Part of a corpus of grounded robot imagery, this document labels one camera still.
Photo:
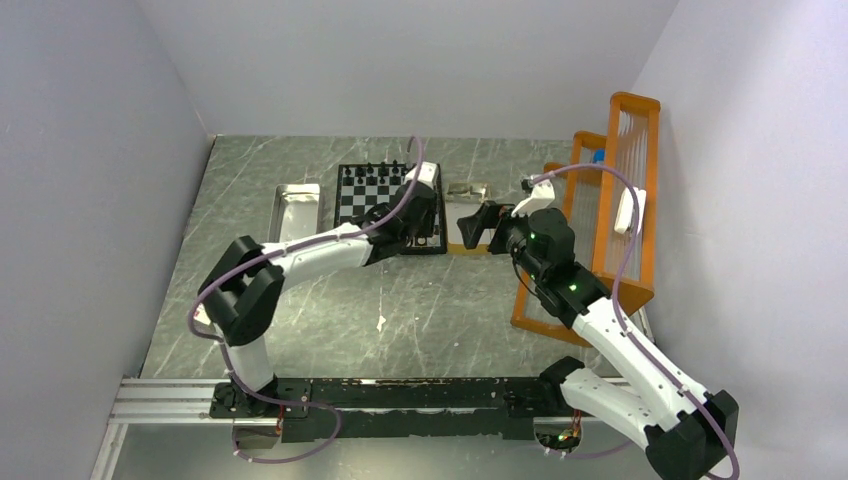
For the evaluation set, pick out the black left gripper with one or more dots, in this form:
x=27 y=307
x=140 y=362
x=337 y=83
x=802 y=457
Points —
x=428 y=226

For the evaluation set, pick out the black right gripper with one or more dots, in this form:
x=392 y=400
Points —
x=471 y=227

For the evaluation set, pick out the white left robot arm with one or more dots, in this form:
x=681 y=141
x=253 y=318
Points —
x=241 y=294

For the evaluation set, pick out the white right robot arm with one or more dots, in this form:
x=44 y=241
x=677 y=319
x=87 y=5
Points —
x=683 y=429

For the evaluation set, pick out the yellow tray of white pieces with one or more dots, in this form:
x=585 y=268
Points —
x=463 y=199

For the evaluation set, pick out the black white chess board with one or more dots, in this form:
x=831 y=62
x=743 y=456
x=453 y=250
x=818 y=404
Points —
x=353 y=201

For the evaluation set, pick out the silver metal tray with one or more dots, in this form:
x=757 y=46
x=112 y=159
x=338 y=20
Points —
x=296 y=212

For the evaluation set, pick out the orange wooden rack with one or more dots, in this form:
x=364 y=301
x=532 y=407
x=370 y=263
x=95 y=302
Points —
x=591 y=197

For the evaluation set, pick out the white clip object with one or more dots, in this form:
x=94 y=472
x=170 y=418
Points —
x=630 y=212

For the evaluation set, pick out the small white red box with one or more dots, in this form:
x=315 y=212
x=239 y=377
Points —
x=201 y=317

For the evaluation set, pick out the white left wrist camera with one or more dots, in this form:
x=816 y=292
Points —
x=426 y=174

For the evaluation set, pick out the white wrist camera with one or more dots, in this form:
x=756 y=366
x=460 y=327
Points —
x=426 y=174
x=540 y=195

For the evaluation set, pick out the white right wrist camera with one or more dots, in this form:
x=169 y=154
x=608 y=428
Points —
x=540 y=195

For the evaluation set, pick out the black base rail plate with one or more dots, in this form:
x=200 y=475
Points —
x=512 y=408

